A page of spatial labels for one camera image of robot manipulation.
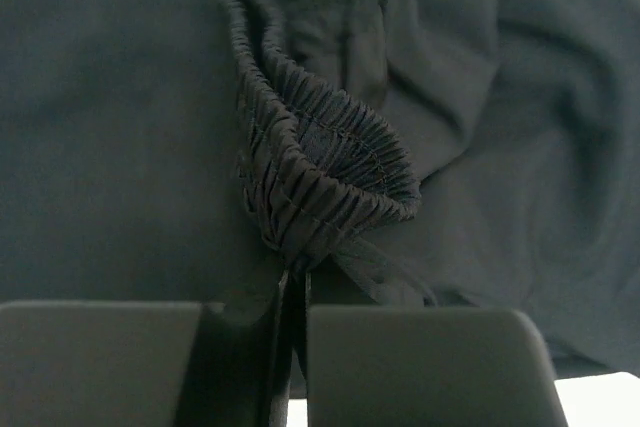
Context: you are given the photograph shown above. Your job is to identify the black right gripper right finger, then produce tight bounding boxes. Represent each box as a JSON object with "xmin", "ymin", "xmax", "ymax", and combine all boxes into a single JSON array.
[{"xmin": 306, "ymin": 273, "xmax": 567, "ymax": 426}]

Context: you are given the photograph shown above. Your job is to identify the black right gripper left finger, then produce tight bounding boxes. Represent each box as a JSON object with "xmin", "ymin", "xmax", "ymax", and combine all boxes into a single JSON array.
[{"xmin": 1, "ymin": 269, "xmax": 291, "ymax": 426}]

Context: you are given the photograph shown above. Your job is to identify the black trousers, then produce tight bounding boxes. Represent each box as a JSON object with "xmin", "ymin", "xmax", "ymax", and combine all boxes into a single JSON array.
[{"xmin": 0, "ymin": 0, "xmax": 640, "ymax": 401}]

